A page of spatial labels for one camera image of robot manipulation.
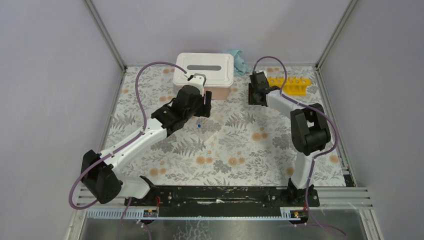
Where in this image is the pink plastic bin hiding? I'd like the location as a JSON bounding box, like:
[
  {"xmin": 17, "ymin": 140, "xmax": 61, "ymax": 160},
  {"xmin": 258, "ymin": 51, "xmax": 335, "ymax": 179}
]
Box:
[{"xmin": 207, "ymin": 87, "xmax": 231, "ymax": 100}]

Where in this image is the white plastic bin lid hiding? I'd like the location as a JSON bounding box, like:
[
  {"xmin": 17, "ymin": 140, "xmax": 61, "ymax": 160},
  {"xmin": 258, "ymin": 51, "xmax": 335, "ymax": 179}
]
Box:
[{"xmin": 172, "ymin": 52, "xmax": 234, "ymax": 88}]

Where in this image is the light blue cloth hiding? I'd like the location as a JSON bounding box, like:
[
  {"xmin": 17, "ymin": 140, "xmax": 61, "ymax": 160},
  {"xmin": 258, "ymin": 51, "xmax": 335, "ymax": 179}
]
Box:
[{"xmin": 223, "ymin": 49, "xmax": 251, "ymax": 77}]

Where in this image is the clear plastic zip bag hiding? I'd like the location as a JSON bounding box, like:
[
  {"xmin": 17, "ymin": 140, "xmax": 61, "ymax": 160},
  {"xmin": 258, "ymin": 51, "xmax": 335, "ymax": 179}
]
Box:
[{"xmin": 196, "ymin": 114, "xmax": 224, "ymax": 141}]

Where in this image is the yellow test tube rack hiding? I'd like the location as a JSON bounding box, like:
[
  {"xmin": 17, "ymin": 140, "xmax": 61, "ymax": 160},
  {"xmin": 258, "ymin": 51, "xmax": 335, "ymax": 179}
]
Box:
[{"xmin": 267, "ymin": 76, "xmax": 311, "ymax": 96}]

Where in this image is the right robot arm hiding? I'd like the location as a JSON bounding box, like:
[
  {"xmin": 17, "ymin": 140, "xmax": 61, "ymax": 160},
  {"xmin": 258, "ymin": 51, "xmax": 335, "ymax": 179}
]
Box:
[{"xmin": 248, "ymin": 71, "xmax": 331, "ymax": 206}]

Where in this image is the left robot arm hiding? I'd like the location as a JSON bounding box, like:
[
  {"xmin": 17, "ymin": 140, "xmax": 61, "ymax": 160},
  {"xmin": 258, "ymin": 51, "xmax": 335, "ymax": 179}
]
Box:
[{"xmin": 80, "ymin": 85, "xmax": 212, "ymax": 206}]

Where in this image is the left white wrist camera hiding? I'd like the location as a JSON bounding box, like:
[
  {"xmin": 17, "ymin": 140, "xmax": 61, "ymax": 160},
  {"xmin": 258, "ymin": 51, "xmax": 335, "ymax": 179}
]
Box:
[{"xmin": 187, "ymin": 73, "xmax": 207, "ymax": 96}]

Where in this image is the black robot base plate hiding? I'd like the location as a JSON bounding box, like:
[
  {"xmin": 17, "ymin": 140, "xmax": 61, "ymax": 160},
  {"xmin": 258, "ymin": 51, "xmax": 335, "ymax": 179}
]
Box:
[{"xmin": 125, "ymin": 185, "xmax": 320, "ymax": 218}]

